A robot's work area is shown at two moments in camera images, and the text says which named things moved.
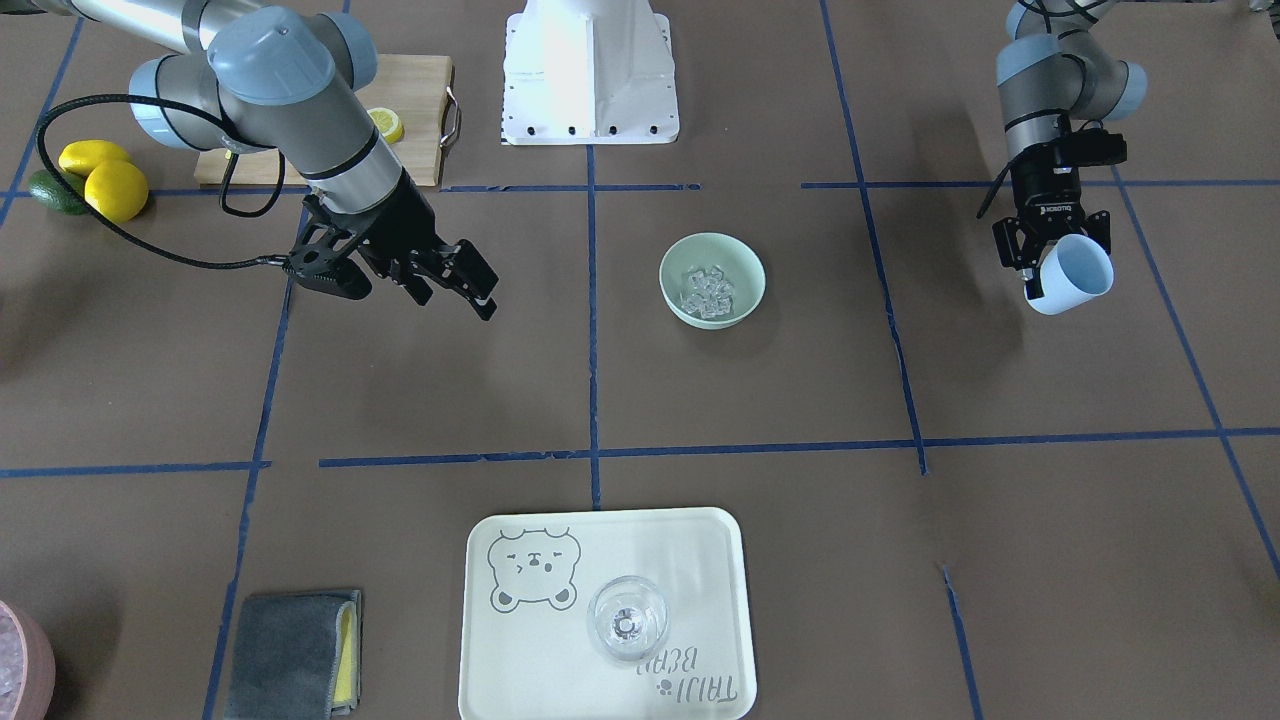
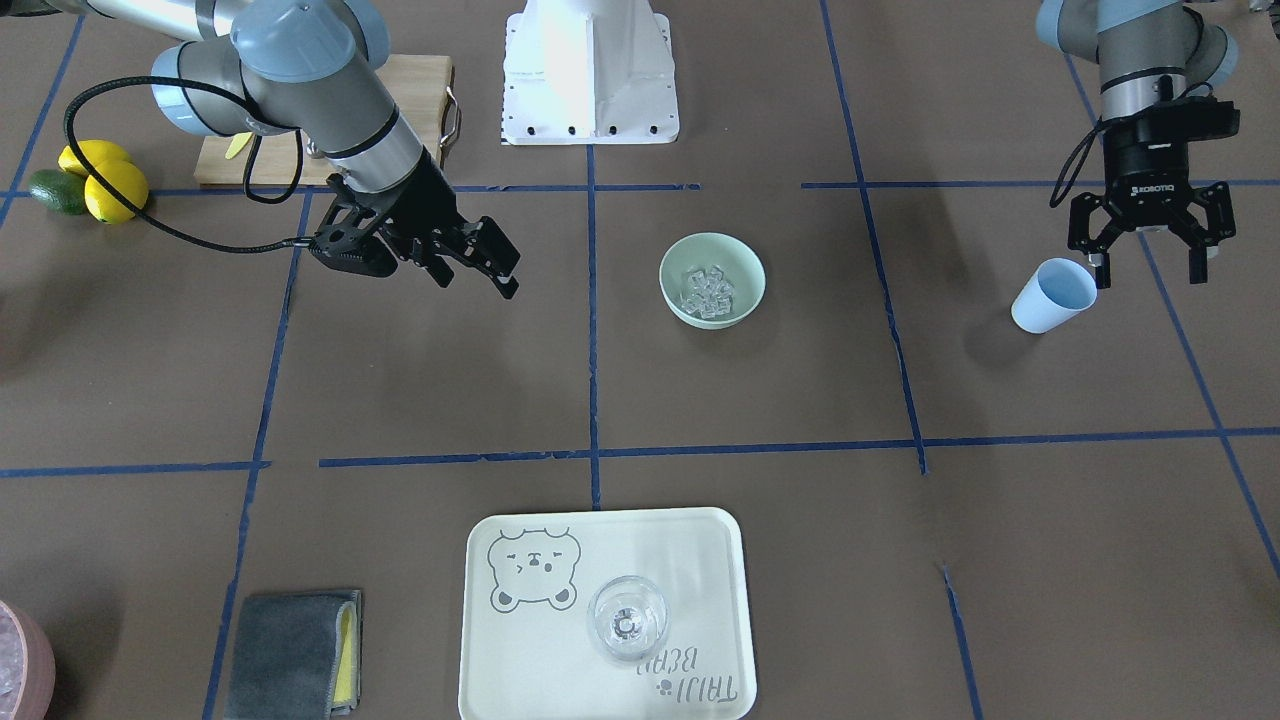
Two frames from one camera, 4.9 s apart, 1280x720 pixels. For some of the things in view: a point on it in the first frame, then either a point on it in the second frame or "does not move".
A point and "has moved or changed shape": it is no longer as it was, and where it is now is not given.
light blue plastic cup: [1074, 269] has moved or changed shape
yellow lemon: [116, 189] does not move
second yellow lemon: [82, 156] does not move
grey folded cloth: [296, 656] does not move
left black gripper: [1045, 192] -> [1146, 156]
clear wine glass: [627, 617] does not move
